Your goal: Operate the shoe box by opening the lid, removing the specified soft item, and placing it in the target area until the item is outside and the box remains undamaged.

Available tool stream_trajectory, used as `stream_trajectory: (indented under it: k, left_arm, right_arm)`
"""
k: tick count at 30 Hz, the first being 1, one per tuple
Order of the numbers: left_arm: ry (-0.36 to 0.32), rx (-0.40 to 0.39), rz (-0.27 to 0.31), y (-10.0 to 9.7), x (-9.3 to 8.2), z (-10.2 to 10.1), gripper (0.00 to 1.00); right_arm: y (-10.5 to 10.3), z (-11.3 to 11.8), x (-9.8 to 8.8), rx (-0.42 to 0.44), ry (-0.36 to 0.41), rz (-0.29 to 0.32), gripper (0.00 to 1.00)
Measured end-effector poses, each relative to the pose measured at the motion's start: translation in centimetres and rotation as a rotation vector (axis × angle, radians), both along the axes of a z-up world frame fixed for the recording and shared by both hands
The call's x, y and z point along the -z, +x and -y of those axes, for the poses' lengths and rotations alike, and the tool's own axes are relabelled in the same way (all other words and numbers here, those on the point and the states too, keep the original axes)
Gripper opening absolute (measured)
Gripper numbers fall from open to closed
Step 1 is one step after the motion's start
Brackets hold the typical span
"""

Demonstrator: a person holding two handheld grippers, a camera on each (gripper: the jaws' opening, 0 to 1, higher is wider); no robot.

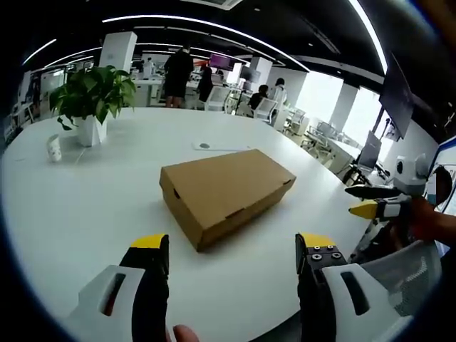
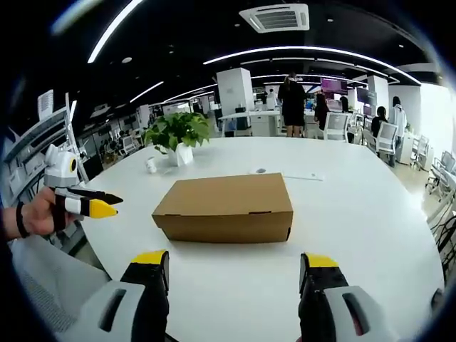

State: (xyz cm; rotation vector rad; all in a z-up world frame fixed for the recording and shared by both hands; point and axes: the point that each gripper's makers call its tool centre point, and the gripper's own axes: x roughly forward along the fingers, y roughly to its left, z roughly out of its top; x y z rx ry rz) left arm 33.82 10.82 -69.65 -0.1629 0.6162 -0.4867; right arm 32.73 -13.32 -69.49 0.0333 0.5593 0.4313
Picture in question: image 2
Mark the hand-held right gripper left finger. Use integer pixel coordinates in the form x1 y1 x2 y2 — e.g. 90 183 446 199
67 249 170 342

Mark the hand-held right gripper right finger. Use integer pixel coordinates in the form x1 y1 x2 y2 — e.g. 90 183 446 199
298 252 396 342

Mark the brown cardboard shoe box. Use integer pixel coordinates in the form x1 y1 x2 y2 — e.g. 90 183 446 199
151 172 294 244

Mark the person's left hand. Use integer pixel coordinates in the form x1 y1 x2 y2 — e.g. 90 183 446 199
23 185 83 236

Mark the white shelving rack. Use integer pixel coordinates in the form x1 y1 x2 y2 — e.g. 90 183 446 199
1 93 88 207

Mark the black wristband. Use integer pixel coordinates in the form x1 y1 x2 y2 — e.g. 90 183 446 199
15 201 31 239

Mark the grey mesh office chair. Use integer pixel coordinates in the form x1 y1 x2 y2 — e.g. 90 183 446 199
10 234 111 342

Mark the white plant pot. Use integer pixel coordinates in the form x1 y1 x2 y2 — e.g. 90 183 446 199
166 142 195 167

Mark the green potted plant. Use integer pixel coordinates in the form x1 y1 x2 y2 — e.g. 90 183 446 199
141 111 212 155

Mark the white mesh office chair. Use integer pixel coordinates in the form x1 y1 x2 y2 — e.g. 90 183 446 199
323 111 351 143
374 122 399 157

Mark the white square pillar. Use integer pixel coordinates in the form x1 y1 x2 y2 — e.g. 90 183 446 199
215 66 255 117

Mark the white office desk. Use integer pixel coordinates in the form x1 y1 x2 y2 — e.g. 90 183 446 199
217 109 286 138

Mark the ceiling air conditioner vent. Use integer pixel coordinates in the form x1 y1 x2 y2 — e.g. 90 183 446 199
238 3 310 34

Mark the purple wall screen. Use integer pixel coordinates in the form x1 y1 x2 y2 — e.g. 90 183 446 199
319 76 348 93

